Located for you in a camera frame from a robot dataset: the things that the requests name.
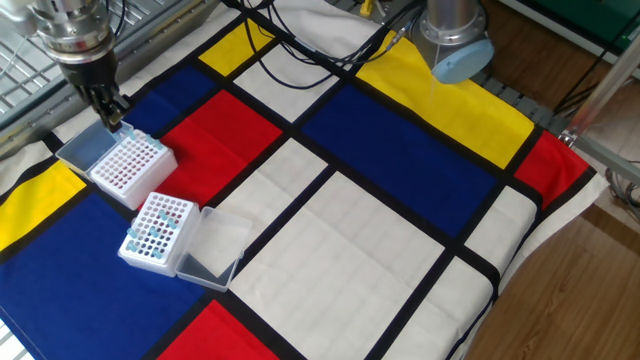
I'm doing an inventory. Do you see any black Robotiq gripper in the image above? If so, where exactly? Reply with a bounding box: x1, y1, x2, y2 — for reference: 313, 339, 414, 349
59, 49, 133, 134

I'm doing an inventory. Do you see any black cable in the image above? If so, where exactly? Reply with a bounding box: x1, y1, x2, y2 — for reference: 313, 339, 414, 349
279, 0, 426, 69
242, 0, 361, 91

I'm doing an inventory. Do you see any white pipette tip box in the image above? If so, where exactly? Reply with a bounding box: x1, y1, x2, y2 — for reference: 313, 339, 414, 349
55, 118, 179, 211
117, 191, 254, 294

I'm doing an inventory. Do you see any Mondrian pattern colour-block tablecloth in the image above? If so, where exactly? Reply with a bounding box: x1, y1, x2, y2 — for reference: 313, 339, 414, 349
0, 0, 611, 360

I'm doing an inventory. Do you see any grey aluminium table rail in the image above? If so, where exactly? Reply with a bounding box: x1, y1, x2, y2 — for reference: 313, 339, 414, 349
0, 0, 221, 161

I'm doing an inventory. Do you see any grey cable bundle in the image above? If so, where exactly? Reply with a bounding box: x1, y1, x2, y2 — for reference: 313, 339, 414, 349
603, 159, 640, 224

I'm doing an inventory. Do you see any aluminium frame post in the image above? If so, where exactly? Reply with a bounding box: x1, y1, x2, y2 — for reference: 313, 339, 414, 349
567, 29, 640, 136

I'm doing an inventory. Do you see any aluminium frame beam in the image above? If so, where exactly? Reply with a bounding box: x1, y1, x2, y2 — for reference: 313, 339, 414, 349
559, 130, 640, 186

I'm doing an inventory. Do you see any silver wrist coupling flange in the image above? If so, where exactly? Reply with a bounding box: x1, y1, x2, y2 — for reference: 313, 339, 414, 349
34, 0, 117, 65

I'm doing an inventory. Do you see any grey cable silver connector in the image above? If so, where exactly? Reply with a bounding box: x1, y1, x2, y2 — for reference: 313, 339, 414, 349
299, 22, 416, 66

